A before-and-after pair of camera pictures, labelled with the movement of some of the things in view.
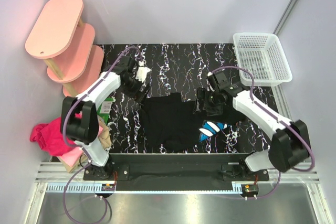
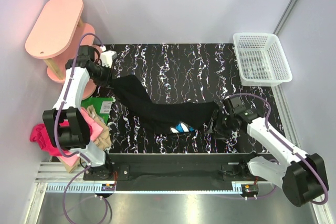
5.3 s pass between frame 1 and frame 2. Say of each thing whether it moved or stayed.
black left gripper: moved
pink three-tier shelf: stayed
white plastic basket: stayed
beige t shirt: stayed
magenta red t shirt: stayed
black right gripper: moved
